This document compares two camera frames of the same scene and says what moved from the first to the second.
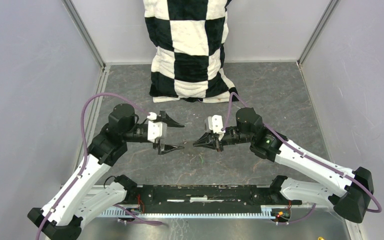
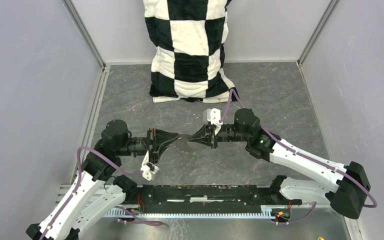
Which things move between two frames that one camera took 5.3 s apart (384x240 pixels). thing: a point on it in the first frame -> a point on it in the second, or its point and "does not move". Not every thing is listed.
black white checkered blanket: [188, 37] does not move
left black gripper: [165, 118] -> [163, 139]
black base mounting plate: [204, 198] does not move
